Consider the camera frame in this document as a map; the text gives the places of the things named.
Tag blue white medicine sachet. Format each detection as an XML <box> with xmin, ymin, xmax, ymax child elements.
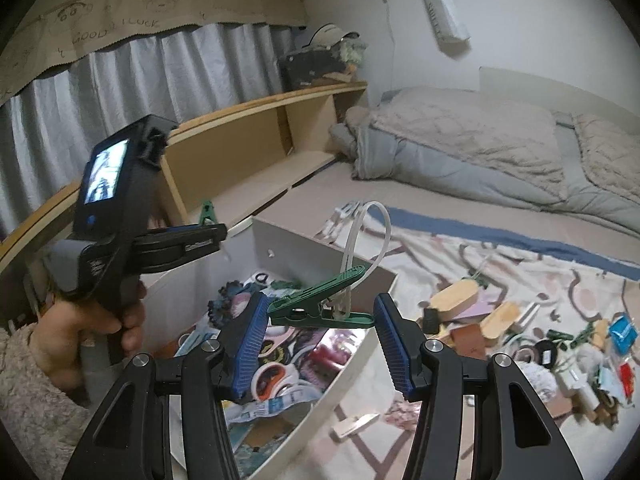
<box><xmin>224</xmin><ymin>384</ymin><xmax>322</xmax><ymax>426</ymax></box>

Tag green clothes peg with loop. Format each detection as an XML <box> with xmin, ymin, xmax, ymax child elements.
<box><xmin>267</xmin><ymin>200</ymin><xmax>392</xmax><ymax>330</ymax></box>

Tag fuzzy beige sleeve forearm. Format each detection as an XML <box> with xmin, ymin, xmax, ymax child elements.
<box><xmin>0</xmin><ymin>325</ymin><xmax>91</xmax><ymax>479</ymax></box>

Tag person's left hand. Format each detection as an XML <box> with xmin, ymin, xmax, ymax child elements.
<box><xmin>28</xmin><ymin>282</ymin><xmax>146</xmax><ymax>392</ymax></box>

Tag pink wooden block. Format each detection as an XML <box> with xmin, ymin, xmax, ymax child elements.
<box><xmin>544</xmin><ymin>392</ymin><xmax>573</xmax><ymax>419</ymax></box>

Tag white crochet yarn ball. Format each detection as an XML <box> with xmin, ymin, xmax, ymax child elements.
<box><xmin>518</xmin><ymin>361</ymin><xmax>558</xmax><ymax>403</ymax></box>

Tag red snack packet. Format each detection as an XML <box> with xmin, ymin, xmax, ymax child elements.
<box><xmin>618</xmin><ymin>362</ymin><xmax>634</xmax><ymax>396</ymax></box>

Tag brown leather pouch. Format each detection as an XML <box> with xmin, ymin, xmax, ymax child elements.
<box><xmin>450</xmin><ymin>324</ymin><xmax>486</xmax><ymax>361</ymax></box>

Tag tan wooden case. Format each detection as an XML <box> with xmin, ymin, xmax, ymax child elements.
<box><xmin>480</xmin><ymin>301</ymin><xmax>520</xmax><ymax>347</ymax></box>

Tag blue crochet flower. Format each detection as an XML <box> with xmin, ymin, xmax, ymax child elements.
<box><xmin>207</xmin><ymin>281</ymin><xmax>248</xmax><ymax>330</ymax></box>

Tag cartoon bear blanket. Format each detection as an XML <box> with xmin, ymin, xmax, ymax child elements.
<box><xmin>278</xmin><ymin>201</ymin><xmax>640</xmax><ymax>480</ymax></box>

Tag pink beads bag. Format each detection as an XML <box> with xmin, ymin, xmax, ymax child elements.
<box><xmin>384</xmin><ymin>396</ymin><xmax>421</xmax><ymax>432</ymax></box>

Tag wooden bedside shelf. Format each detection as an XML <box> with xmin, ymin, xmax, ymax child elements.
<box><xmin>1</xmin><ymin>81</ymin><xmax>368</xmax><ymax>322</ymax></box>

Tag white adapter block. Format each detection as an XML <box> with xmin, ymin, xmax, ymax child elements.
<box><xmin>510</xmin><ymin>302</ymin><xmax>541</xmax><ymax>334</ymax></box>

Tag grey curtain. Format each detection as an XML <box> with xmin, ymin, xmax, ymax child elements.
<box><xmin>1</xmin><ymin>24</ymin><xmax>294</xmax><ymax>235</ymax></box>

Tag blue wipes packet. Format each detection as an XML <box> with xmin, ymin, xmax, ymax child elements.
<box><xmin>608</xmin><ymin>314</ymin><xmax>638</xmax><ymax>356</ymax></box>

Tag pink sunglasses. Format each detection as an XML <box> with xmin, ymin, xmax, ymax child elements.
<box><xmin>250</xmin><ymin>327</ymin><xmax>299</xmax><ymax>401</ymax></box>

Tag black small cube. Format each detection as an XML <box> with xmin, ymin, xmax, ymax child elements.
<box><xmin>422</xmin><ymin>308</ymin><xmax>440</xmax><ymax>336</ymax></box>

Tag beige wooden box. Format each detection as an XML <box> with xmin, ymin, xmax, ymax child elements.
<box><xmin>430</xmin><ymin>278</ymin><xmax>480</xmax><ymax>322</ymax></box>

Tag white shoe box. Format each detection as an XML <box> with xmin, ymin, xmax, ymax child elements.
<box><xmin>144</xmin><ymin>218</ymin><xmax>396</xmax><ymax>479</ymax></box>

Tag small cream carton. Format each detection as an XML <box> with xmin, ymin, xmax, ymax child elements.
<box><xmin>331</xmin><ymin>413</ymin><xmax>380</xmax><ymax>442</ymax></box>

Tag red cigarette box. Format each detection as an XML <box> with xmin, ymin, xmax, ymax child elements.
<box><xmin>308</xmin><ymin>328</ymin><xmax>367</xmax><ymax>375</ymax></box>

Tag black bag on shelf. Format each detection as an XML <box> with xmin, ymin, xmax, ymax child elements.
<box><xmin>278</xmin><ymin>50</ymin><xmax>352</xmax><ymax>90</ymax></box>

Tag white cap on shelf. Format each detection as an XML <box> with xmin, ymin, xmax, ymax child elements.
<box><xmin>307</xmin><ymin>23</ymin><xmax>360</xmax><ymax>49</ymax></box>

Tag grey folded duvet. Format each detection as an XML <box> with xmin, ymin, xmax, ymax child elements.
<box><xmin>329</xmin><ymin>87</ymin><xmax>639</xmax><ymax>235</ymax></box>

